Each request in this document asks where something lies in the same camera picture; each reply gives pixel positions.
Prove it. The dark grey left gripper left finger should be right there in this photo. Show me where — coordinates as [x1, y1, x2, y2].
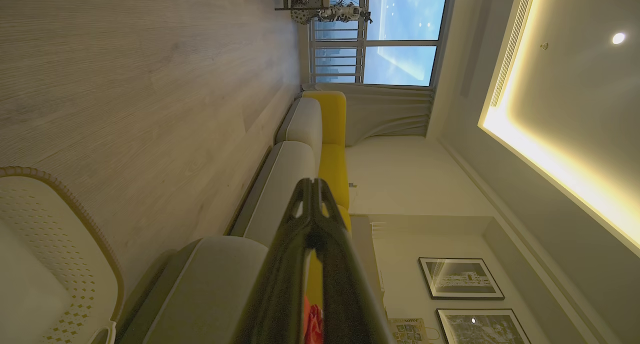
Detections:
[232, 179, 314, 344]

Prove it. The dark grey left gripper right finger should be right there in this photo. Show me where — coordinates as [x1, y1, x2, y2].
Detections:
[313, 178, 396, 344]

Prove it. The red and white clothing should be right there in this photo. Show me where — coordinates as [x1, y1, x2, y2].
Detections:
[303, 296, 325, 344]

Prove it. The white laundry basket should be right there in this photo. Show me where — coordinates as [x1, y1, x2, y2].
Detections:
[0, 166, 125, 344]

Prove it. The photo collage sheet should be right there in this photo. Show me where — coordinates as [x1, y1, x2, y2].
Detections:
[387, 317, 431, 344]

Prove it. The black framed landscape picture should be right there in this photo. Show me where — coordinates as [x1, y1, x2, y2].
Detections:
[418, 257, 506, 301]
[435, 308, 532, 344]

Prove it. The yellow and grey sofa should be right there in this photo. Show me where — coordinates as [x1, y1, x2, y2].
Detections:
[116, 90, 352, 344]

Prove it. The grey thick curtain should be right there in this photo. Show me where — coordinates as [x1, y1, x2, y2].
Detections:
[300, 82, 435, 147]

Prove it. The large window with railing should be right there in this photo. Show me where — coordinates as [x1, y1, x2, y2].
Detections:
[307, 0, 452, 88]

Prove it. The long ceiling air vent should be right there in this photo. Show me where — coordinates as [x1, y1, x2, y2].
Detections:
[489, 0, 537, 108]

